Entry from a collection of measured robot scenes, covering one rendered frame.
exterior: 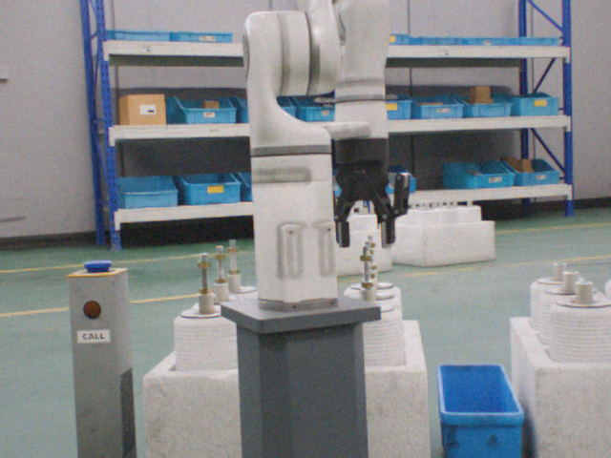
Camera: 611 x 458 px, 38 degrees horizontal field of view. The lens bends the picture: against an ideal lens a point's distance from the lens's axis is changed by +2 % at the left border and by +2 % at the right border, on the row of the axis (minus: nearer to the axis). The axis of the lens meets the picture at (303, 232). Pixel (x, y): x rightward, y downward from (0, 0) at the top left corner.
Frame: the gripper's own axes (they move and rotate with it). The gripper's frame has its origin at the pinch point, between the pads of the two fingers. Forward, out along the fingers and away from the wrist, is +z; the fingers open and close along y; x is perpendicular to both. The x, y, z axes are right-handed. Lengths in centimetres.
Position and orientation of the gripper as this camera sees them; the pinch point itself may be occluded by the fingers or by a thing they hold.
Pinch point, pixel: (365, 239)
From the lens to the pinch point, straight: 125.9
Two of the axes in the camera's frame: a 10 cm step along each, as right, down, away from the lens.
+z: 0.4, 10.0, 0.7
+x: -5.3, 0.8, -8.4
